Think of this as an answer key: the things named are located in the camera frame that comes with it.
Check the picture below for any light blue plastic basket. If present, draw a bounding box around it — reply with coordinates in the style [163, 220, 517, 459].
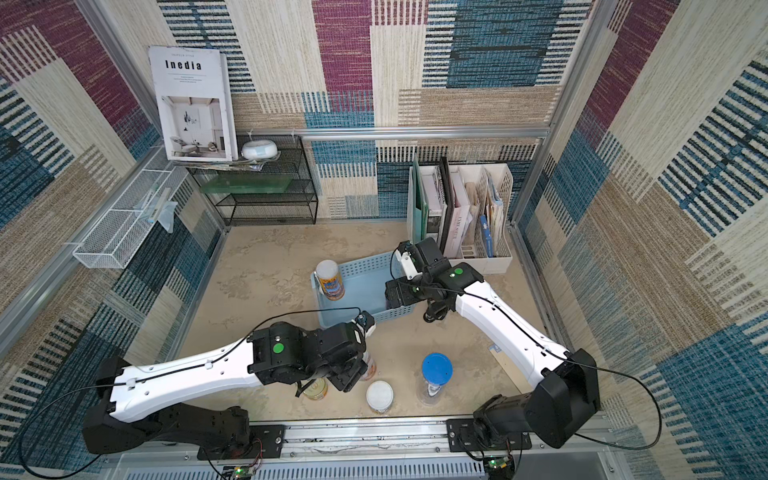
[310, 253, 414, 328]

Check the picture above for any white round device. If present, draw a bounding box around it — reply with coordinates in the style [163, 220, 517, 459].
[241, 140, 279, 161]

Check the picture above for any yellow can white lid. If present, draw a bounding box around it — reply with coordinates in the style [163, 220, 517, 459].
[315, 259, 345, 301]

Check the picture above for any green folder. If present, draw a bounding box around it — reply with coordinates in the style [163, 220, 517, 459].
[411, 159, 429, 243]

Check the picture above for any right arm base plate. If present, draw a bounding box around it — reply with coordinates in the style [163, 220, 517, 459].
[445, 417, 532, 453]

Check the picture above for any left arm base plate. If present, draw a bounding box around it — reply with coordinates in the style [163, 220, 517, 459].
[197, 424, 286, 461]

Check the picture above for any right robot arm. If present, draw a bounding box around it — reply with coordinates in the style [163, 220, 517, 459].
[385, 238, 600, 448]

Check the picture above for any oval gold fish tin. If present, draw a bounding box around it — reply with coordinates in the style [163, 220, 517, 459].
[301, 378, 328, 401]

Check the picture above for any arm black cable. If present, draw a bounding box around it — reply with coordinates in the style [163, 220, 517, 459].
[419, 284, 664, 452]
[17, 307, 364, 480]

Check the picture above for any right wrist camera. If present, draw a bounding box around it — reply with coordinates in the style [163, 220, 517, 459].
[395, 241, 421, 281]

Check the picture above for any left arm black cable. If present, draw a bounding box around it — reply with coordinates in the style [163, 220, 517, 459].
[17, 307, 364, 480]

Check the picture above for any orange fruit can white lid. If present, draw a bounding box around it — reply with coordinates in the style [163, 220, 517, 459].
[366, 380, 394, 414]

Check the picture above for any red label can white lid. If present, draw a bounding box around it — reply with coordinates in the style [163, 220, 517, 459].
[360, 352, 377, 381]

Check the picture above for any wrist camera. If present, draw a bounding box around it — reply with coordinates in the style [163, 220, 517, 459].
[395, 241, 421, 281]
[354, 310, 376, 338]

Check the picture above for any tan booklet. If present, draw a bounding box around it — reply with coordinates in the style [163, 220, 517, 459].
[489, 344, 534, 393]

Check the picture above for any pink book in organizer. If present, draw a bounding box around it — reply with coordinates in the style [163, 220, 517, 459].
[444, 168, 471, 259]

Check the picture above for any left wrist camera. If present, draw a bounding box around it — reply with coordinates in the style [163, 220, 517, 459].
[354, 310, 376, 338]

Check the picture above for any aluminium front rail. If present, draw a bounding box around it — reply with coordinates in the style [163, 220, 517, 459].
[100, 416, 632, 479]

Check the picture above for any white file organizer box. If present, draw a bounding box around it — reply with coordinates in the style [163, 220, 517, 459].
[406, 163, 514, 274]

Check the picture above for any blue book in organizer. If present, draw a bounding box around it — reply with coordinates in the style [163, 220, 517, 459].
[479, 215, 494, 258]

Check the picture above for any clear tube blue lid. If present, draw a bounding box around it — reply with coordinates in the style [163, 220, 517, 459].
[420, 352, 454, 405]

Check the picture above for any white Inedia magazine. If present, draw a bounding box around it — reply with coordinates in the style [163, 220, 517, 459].
[148, 46, 237, 164]

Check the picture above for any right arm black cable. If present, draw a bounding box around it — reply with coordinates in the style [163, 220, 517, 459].
[419, 284, 664, 452]

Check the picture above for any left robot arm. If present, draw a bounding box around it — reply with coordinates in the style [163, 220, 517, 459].
[82, 312, 376, 454]

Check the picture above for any white wire wall basket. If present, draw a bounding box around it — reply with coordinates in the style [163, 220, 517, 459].
[73, 168, 187, 269]

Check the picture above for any black wire shelf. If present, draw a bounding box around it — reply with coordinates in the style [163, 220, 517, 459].
[189, 134, 319, 227]

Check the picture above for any black binder in organizer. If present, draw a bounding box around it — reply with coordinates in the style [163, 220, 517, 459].
[438, 156, 455, 256]

